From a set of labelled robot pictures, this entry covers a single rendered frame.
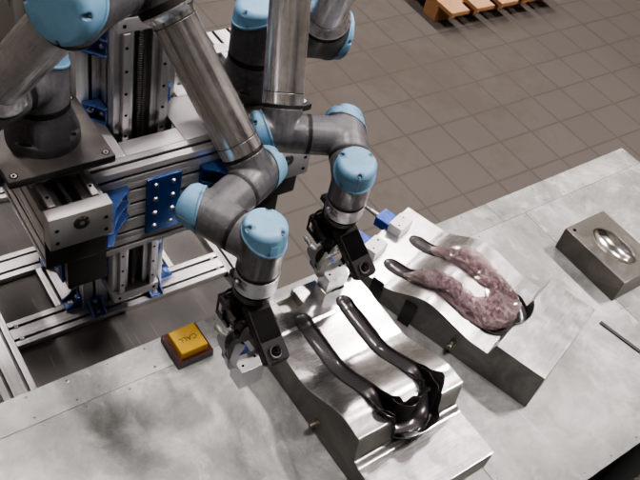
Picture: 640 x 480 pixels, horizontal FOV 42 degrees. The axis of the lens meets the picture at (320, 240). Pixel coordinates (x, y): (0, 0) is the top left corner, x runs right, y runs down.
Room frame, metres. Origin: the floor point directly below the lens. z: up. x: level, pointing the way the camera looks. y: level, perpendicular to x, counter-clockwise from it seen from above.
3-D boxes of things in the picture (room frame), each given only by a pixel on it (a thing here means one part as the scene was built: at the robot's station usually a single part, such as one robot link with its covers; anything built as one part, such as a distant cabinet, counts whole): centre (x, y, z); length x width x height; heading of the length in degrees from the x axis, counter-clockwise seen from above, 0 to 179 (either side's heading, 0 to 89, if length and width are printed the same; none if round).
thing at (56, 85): (1.24, 0.61, 1.20); 0.13 x 0.12 x 0.14; 160
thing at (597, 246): (1.57, -0.71, 0.83); 0.20 x 0.15 x 0.07; 46
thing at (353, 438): (0.98, -0.16, 0.87); 0.50 x 0.26 x 0.14; 46
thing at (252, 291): (0.90, 0.09, 1.17); 0.08 x 0.08 x 0.05
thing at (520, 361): (1.30, -0.35, 0.85); 0.50 x 0.26 x 0.11; 63
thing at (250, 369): (0.92, 0.10, 0.93); 0.13 x 0.05 x 0.05; 46
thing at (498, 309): (1.29, -0.35, 0.90); 0.26 x 0.18 x 0.08; 63
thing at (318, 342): (1.00, -0.16, 0.92); 0.35 x 0.16 x 0.09; 46
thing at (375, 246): (1.37, -0.08, 0.85); 0.13 x 0.05 x 0.05; 63
